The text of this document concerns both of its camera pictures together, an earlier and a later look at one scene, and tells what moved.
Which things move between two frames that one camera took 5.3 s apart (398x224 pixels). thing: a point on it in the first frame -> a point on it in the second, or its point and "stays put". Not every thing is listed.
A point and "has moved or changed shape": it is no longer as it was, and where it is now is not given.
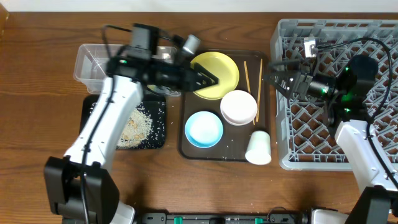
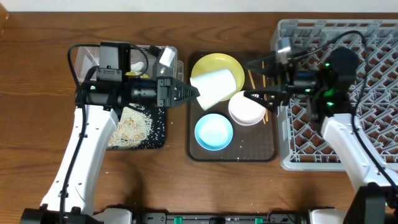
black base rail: (224, 218) stays put
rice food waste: (137, 130) stays put
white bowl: (239, 107) has moved or changed shape
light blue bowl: (204, 129) has moved or changed shape
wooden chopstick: (259, 91) -> (265, 94)
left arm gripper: (191, 79) -> (163, 92)
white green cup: (259, 150) -> (214, 88)
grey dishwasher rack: (306, 139) stays put
